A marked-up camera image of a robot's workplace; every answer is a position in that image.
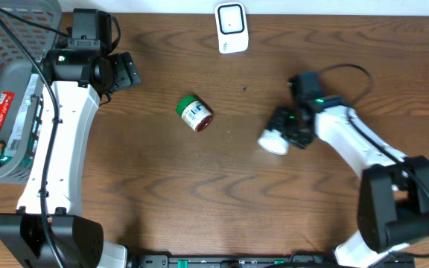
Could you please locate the white blue label container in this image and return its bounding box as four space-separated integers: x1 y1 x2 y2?
257 129 290 155

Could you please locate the white barcode scanner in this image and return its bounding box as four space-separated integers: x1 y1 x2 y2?
214 2 249 54

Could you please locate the green lid glass jar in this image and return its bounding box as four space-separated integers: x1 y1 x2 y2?
176 95 213 132

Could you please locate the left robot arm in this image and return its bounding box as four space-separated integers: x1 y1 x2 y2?
0 49 141 267

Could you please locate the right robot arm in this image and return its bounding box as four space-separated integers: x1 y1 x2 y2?
258 96 429 267

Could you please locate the grey plastic mesh basket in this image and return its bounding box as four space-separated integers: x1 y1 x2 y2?
0 0 62 185

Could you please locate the green white pouch packet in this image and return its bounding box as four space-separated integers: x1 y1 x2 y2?
4 74 39 158

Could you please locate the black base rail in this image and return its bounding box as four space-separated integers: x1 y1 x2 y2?
136 254 416 268

